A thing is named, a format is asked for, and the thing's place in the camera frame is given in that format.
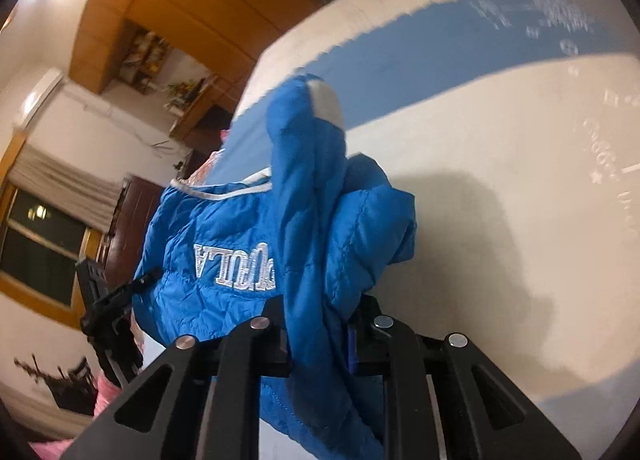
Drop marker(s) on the wooden desk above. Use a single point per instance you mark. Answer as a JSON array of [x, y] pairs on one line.
[[200, 115]]

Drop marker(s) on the wooden framed window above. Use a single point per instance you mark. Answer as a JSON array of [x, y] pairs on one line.
[[40, 250]]

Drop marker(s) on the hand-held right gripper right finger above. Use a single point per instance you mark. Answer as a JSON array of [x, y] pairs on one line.
[[370, 355]]

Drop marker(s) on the pink cloth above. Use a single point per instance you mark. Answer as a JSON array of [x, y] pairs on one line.
[[107, 395]]

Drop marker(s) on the bed with blue white sheet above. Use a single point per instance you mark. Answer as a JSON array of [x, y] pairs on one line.
[[500, 190]]

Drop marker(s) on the dark wooden headboard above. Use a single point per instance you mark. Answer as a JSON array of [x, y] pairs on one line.
[[130, 220]]

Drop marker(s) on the blue puffer jacket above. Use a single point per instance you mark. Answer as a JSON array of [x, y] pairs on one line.
[[225, 220]]

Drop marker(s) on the wooden wall shelf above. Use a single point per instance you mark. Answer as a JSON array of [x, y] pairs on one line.
[[145, 55]]

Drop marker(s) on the grey curtain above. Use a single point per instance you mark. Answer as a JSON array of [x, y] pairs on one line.
[[60, 180]]

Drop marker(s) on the white air conditioner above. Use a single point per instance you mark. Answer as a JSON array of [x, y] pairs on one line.
[[42, 95]]

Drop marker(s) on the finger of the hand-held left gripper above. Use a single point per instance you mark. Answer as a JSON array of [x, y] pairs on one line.
[[91, 285], [115, 302]]

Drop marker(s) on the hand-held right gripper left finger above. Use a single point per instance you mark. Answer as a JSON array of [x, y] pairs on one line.
[[272, 340]]

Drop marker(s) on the pink floral blanket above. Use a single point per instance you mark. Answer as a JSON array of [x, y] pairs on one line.
[[207, 170]]

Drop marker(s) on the black object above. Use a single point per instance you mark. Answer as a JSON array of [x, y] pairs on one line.
[[70, 387]]

